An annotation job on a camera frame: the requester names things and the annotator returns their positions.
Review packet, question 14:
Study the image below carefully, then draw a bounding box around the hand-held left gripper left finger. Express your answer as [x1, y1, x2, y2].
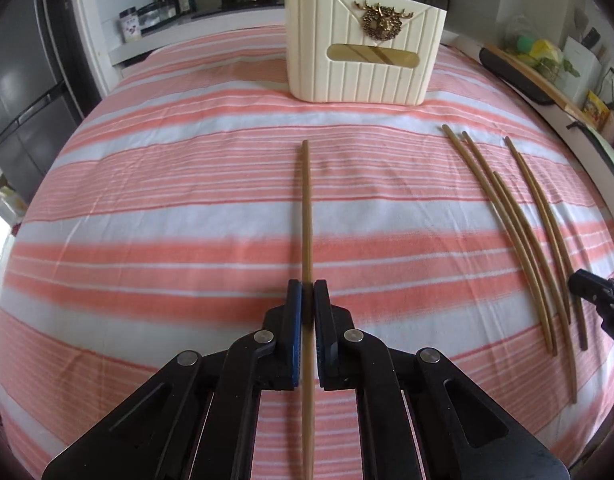
[42, 279, 304, 480]

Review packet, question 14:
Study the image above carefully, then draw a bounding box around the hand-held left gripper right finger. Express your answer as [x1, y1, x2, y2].
[313, 279, 571, 480]

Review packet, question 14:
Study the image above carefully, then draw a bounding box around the black gas stove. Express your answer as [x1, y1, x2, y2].
[192, 0, 288, 20]

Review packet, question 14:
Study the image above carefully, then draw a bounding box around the cream ribbed utensil box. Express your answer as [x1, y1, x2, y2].
[284, 0, 447, 107]

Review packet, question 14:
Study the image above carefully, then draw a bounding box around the plastic bag with yellow contents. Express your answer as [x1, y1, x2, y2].
[504, 14, 581, 79]

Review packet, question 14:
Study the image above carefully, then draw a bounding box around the white condiment jar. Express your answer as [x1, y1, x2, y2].
[118, 6, 143, 44]

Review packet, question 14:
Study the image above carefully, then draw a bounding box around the white knife block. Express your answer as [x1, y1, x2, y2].
[562, 27, 606, 107]

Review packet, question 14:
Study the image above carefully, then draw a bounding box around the yellow packet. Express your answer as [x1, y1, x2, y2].
[584, 91, 610, 129]

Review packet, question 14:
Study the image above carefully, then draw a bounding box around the wooden cutting board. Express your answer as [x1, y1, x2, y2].
[483, 43, 595, 123]

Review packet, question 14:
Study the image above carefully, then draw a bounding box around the grey refrigerator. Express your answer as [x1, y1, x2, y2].
[0, 0, 88, 192]

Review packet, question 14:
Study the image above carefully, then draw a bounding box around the green cutting board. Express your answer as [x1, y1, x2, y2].
[567, 120, 614, 193]

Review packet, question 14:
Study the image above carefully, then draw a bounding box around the black oblong holder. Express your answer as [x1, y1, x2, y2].
[479, 47, 558, 106]

